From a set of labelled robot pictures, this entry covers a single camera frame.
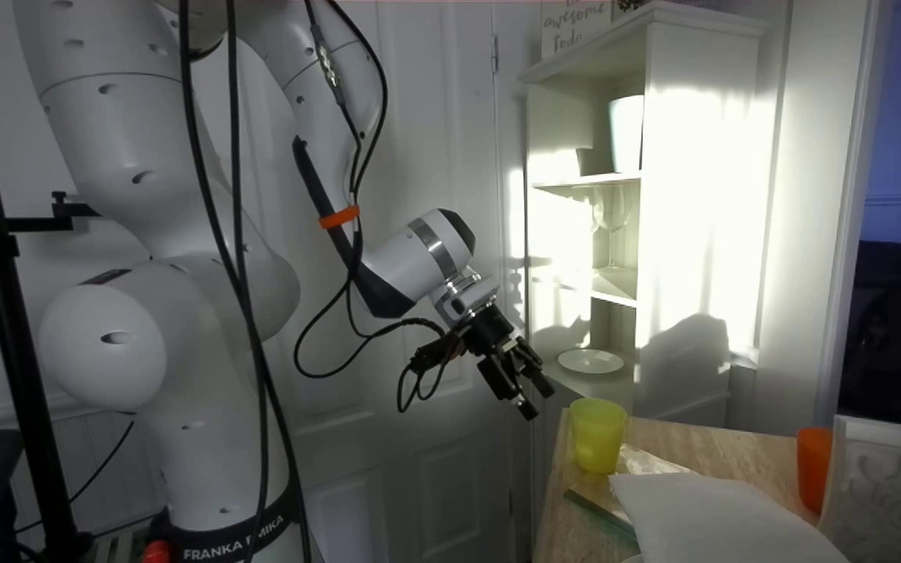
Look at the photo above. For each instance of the wooden top white cabinet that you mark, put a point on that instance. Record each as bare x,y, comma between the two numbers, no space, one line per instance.
719,443

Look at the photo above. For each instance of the crumpled clear plastic wrap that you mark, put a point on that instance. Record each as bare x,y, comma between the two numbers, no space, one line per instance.
655,464

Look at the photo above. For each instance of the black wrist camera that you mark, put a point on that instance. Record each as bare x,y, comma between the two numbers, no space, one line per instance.
438,353

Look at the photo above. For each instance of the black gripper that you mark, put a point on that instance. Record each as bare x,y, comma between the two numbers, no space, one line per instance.
489,333

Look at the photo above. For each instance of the white open shelf cabinet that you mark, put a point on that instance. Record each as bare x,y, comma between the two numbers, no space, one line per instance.
700,157

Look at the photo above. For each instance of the pale textured fabric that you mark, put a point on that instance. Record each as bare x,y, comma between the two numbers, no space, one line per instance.
890,502

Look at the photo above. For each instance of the white round plate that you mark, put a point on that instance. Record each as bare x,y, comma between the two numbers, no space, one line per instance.
591,362

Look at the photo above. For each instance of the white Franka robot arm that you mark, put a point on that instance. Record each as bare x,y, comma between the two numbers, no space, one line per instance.
107,157

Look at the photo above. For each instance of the dark sofa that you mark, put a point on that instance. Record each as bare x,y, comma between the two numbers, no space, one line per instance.
900,333

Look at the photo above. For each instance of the black tripod stand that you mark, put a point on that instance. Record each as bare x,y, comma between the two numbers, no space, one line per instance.
1,314

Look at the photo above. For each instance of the white cloth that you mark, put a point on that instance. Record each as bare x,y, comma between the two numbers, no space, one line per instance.
719,519

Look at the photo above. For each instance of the red round knob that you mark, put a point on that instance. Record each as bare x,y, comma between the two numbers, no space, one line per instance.
158,550

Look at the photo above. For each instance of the white lettered sign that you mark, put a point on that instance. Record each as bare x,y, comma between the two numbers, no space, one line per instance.
577,27

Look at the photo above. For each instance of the white panel door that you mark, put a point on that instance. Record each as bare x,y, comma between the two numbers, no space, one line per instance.
419,471

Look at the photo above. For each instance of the yellow plastic cup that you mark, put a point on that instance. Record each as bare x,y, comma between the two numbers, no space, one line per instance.
596,438

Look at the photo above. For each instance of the orange plastic cup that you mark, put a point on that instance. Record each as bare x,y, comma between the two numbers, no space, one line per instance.
814,471

